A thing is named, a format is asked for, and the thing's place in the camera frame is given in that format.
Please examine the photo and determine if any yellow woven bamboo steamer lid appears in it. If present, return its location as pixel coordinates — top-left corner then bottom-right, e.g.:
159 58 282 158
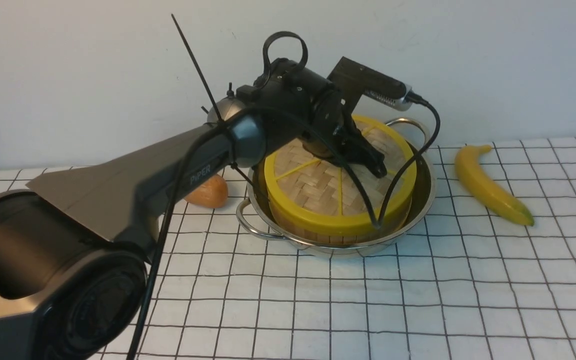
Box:
260 115 418 227

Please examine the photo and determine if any white checkered tablecloth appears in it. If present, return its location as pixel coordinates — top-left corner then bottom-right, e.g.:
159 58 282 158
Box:
0 135 576 360

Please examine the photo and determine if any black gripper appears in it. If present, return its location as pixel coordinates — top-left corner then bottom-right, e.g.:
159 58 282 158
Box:
304 85 387 179

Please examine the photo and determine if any yellow banana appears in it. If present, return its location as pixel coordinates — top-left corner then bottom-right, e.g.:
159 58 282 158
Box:
454 145 535 227

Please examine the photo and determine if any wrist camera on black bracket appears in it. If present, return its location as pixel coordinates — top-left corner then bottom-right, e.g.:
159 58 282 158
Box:
327 57 412 115

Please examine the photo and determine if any yellow bamboo steamer basket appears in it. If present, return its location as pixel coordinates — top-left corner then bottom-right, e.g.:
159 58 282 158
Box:
270 198 412 245

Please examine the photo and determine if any brown bread roll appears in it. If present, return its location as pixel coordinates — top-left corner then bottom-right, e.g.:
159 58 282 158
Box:
183 175 229 209

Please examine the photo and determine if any black cable tie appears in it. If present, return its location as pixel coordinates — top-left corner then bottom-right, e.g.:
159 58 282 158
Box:
170 13 224 123

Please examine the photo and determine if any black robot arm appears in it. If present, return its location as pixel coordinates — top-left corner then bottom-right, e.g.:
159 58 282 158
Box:
0 57 410 360

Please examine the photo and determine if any stainless steel pot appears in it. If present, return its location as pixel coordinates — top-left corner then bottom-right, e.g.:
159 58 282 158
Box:
235 117 439 259

